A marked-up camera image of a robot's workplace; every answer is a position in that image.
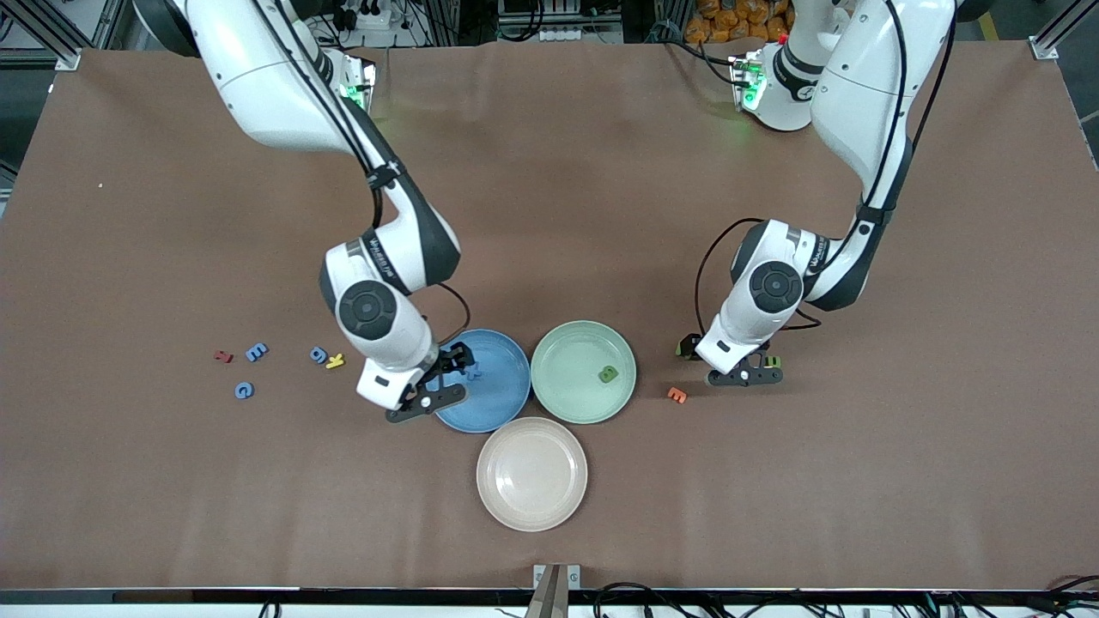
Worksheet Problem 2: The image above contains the blue plate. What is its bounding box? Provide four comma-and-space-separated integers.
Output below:
434, 329, 532, 433

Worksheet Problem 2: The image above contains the green plate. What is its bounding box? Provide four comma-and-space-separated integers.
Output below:
530, 320, 638, 425

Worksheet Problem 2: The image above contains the beige plate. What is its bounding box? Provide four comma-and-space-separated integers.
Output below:
476, 417, 589, 533

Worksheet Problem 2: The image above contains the brown table cover sheet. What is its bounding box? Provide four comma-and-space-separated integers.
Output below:
0, 39, 1099, 593

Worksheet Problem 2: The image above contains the orange objects pile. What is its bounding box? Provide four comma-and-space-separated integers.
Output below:
684, 0, 795, 44

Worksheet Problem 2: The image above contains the white square power strip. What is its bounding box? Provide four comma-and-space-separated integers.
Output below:
339, 4, 394, 33

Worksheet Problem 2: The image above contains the black looped floor cable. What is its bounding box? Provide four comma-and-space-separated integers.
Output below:
592, 582, 688, 618

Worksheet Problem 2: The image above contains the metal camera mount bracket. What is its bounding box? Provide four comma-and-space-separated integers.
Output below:
532, 564, 582, 618

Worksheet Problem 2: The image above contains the aluminium frame corner post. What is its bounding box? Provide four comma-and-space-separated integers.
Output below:
0, 0, 82, 71
1030, 0, 1099, 61

